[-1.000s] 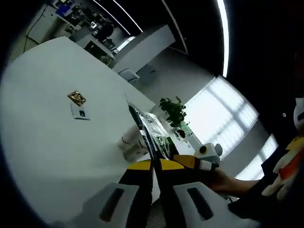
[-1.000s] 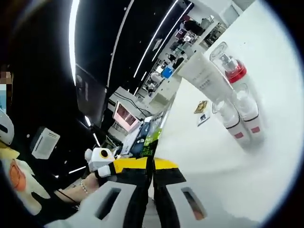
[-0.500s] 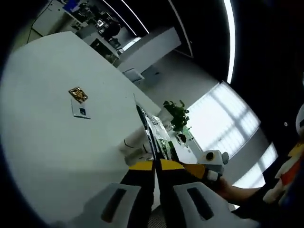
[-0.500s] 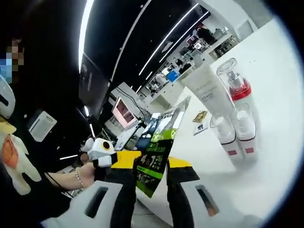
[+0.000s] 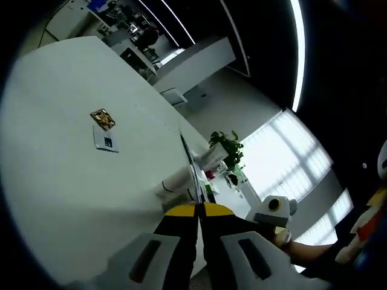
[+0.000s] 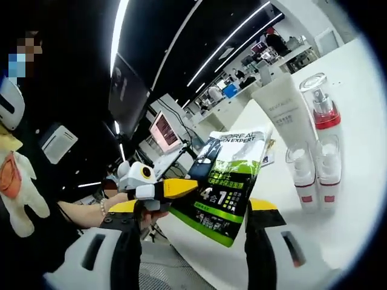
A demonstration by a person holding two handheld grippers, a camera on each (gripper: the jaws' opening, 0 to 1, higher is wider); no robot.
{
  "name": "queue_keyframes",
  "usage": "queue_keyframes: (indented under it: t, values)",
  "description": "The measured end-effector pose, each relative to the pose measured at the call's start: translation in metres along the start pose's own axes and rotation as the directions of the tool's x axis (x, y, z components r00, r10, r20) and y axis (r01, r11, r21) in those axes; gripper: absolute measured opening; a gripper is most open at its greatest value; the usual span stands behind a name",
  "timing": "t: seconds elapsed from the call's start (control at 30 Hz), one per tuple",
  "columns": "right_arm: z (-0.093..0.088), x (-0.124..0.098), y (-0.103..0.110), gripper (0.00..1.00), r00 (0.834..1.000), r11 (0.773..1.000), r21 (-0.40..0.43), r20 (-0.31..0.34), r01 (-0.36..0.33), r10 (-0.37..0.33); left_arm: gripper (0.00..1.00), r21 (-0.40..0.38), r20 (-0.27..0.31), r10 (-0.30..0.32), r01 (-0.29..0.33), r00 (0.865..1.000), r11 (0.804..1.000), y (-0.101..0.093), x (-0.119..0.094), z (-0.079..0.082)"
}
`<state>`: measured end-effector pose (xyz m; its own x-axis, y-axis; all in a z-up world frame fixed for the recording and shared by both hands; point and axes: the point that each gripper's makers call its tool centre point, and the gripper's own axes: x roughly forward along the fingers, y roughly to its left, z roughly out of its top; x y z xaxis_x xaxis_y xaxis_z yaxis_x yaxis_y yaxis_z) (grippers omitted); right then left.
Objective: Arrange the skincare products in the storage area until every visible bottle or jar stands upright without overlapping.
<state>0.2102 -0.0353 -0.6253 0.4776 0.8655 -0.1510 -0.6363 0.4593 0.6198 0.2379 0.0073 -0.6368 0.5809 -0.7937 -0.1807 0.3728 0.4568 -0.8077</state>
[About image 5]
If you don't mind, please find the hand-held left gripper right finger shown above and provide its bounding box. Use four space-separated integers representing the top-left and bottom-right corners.
200 202 330 290

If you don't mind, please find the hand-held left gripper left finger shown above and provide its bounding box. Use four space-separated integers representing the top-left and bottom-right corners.
63 204 200 290

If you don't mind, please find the white skincare tube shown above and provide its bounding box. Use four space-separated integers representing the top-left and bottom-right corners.
155 141 230 202

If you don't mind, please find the green black skincare sachet packet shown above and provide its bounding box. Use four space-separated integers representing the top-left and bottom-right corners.
178 128 217 208

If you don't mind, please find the small white blue skincare sachet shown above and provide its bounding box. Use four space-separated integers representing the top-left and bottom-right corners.
92 124 120 153

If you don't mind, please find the gold foil skincare sachet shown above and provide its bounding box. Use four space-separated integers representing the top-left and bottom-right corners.
89 108 117 132

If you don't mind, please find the person's right hand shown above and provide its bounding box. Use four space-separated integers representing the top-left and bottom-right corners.
272 226 294 248

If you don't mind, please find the large window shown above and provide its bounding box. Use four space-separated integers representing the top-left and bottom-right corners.
241 109 334 204

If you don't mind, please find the potted green plant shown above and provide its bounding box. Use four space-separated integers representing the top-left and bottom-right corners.
209 130 244 172

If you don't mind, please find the person's black clothing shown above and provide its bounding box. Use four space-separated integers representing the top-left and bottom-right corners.
302 235 379 290

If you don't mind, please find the person's printed clothing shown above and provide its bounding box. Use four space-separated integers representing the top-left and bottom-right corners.
335 185 387 264

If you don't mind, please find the white chest-worn device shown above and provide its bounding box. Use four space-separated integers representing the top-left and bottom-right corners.
377 147 387 176

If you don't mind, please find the white office chair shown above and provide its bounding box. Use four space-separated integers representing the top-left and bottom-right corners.
160 87 188 106

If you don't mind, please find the long ceiling light strip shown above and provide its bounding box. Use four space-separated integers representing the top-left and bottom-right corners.
290 0 307 113

